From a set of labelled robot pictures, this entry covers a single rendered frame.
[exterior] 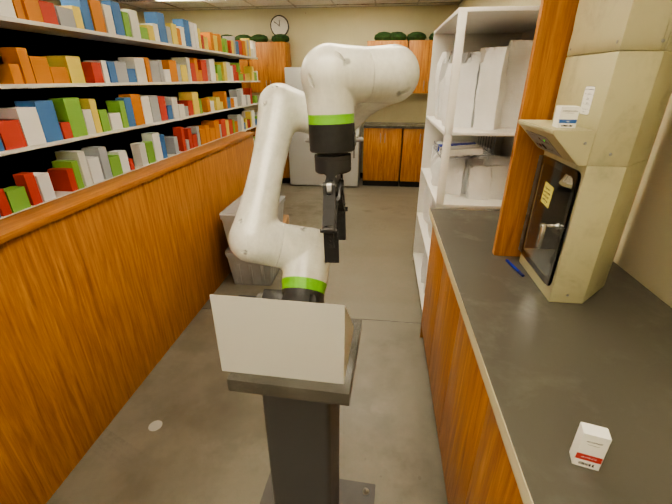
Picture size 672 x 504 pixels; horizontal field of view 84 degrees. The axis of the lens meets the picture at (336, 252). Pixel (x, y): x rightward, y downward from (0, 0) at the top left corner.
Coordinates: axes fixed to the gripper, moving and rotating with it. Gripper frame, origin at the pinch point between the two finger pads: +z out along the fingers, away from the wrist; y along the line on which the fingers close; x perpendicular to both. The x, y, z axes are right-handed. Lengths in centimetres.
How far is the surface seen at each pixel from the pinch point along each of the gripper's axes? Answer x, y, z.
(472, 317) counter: -39, 31, 37
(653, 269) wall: -111, 63, 33
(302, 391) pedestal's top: 9.1, -6.1, 37.2
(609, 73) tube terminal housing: -71, 43, -34
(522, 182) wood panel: -65, 80, 3
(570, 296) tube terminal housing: -74, 44, 35
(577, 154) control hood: -66, 42, -13
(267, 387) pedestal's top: 18.3, -5.8, 36.9
